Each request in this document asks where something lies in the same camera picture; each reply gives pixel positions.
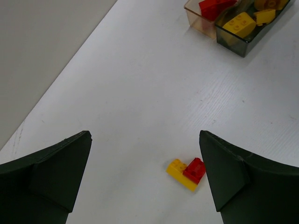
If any red rectangular lego brick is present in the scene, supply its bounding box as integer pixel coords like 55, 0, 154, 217
199, 0, 237, 21

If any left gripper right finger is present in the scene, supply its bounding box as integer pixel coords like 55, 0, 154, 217
199, 130, 299, 224

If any yellow striped lego brick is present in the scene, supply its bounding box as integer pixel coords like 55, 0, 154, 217
254, 0, 289, 11

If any yellow lego brick cluster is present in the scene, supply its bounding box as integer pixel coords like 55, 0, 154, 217
254, 9, 276, 26
166, 159, 198, 192

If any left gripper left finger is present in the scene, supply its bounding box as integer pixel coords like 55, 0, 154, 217
0, 131, 92, 224

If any grey transparent container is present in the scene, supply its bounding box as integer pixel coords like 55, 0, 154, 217
215, 0, 294, 57

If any red lego brick cluster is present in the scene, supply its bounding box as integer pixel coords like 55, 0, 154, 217
183, 158, 206, 184

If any yellow curved lego brick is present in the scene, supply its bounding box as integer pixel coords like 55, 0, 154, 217
221, 12, 256, 46

